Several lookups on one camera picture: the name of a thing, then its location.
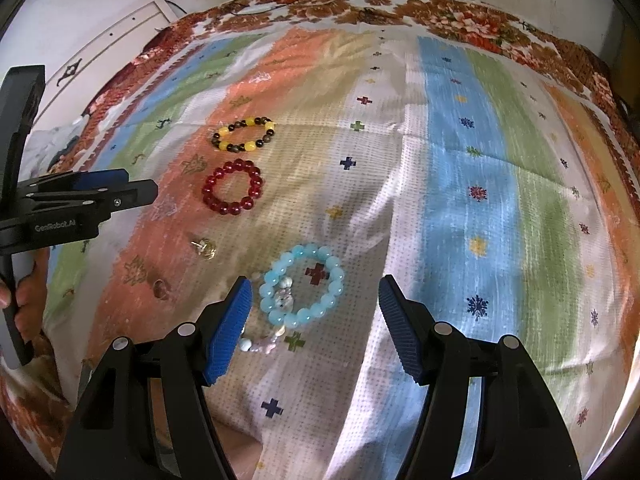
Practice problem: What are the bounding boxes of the white and blue cloth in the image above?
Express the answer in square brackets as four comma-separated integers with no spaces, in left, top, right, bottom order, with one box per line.
[20,120,96,181]

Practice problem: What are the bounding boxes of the white cabinet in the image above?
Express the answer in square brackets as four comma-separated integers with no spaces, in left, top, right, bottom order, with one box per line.
[30,0,173,126]

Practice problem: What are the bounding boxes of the red bead bracelet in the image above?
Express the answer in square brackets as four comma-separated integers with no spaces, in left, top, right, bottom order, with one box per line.
[202,159,264,215]

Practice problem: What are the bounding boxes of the yellow and brown bead bracelet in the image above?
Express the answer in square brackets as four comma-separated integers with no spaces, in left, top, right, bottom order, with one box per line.
[210,116,277,153]

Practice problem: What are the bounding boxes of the light blue bead bracelet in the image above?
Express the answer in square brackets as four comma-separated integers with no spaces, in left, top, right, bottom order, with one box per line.
[259,243,346,330]

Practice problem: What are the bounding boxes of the white stone bead bracelet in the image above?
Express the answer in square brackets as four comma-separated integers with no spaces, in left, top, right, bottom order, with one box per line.
[239,270,296,356]

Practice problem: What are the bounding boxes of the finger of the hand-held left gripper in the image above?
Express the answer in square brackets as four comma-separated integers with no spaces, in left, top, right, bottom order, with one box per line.
[25,179,159,223]
[22,169,131,193]

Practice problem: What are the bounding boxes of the small gold ring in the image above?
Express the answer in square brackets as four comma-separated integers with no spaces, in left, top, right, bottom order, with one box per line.
[189,239,218,261]

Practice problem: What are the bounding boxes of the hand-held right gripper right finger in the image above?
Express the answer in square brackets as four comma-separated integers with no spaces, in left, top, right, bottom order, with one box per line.
[378,275,583,480]

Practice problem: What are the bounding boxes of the striped patterned cloth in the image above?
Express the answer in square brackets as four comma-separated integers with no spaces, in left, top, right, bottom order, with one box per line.
[45,25,636,480]

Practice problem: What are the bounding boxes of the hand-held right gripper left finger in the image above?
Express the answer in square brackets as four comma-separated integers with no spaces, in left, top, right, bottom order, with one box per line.
[56,276,253,480]

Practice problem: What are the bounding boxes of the person's left hand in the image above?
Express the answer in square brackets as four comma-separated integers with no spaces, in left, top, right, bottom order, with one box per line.
[14,249,51,346]

